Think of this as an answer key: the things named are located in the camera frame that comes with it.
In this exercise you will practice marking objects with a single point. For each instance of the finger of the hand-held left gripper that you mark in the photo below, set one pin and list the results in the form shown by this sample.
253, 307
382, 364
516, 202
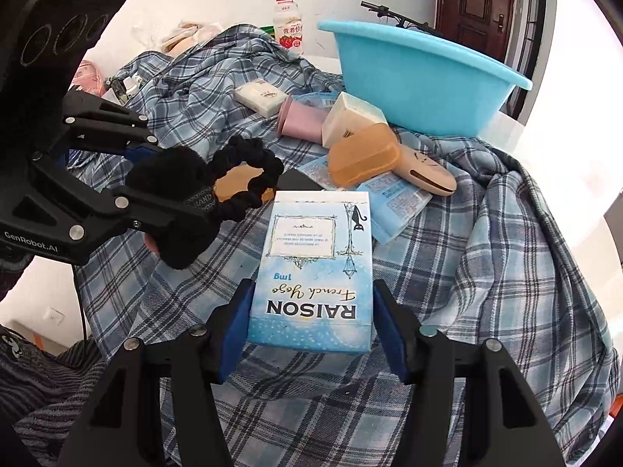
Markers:
112, 121
146, 211

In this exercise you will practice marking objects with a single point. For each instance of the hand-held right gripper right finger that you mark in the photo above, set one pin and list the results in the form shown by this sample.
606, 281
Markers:
389, 333

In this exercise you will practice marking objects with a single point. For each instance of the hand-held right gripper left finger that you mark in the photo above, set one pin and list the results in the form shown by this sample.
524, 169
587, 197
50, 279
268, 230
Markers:
238, 326

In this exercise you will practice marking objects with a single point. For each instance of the black plush toy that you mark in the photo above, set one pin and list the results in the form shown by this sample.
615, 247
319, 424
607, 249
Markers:
165, 170

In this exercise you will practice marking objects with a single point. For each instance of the tan round compact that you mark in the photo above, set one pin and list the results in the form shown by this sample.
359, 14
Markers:
241, 182

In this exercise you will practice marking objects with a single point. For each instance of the light blue printed box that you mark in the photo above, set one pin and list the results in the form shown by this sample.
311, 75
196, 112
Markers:
316, 262

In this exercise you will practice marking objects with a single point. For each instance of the black scrunchie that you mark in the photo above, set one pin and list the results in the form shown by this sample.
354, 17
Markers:
265, 175

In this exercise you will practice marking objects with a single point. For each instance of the black small box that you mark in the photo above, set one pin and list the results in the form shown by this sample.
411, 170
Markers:
297, 180

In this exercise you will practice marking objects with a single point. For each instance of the blue plastic basin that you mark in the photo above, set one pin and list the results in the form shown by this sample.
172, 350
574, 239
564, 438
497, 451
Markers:
418, 82

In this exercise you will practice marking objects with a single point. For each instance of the small white green-label bottle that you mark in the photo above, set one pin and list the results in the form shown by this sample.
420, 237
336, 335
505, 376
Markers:
131, 85

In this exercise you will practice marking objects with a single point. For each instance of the pink packet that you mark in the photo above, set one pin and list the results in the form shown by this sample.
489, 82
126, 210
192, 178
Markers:
90, 78

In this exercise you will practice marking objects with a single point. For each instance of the blue plaid shirt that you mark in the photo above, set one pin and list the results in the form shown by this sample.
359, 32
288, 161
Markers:
462, 262

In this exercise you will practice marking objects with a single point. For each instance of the plastic bag of bread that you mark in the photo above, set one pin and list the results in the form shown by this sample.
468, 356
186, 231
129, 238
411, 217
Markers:
190, 34

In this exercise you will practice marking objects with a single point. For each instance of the blue wet wipe packet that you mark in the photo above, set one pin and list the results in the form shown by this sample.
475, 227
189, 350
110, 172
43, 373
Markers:
319, 99
314, 172
394, 204

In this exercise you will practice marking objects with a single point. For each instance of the white tissue pack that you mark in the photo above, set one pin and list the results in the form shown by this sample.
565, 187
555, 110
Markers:
258, 97

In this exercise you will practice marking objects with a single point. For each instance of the beige cat-face plastic case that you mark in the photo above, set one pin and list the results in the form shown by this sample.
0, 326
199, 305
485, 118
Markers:
428, 175

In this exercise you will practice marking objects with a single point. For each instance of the orange translucent soap box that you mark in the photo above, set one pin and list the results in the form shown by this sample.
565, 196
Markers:
362, 158

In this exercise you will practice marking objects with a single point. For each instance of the green carton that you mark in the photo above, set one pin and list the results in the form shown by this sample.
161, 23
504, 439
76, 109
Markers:
267, 30

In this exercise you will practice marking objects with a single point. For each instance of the red-capped milk drink bottle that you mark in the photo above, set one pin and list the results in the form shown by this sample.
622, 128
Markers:
289, 29

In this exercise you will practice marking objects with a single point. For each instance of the dark striped clothing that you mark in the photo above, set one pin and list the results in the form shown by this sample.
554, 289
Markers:
39, 399

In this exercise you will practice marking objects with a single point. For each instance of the beige cardboard box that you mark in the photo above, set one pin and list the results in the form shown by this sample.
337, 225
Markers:
353, 114

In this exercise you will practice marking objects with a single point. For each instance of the black bicycle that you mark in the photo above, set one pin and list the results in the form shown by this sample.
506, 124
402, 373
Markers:
399, 17

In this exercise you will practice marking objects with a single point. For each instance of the black-framed glass sliding door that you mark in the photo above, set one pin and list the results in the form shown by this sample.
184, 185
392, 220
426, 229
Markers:
528, 34

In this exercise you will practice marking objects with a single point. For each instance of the dark brown entrance door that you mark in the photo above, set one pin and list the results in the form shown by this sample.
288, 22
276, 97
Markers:
474, 5

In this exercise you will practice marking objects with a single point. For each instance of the white wall socket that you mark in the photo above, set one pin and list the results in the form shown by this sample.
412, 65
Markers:
52, 315

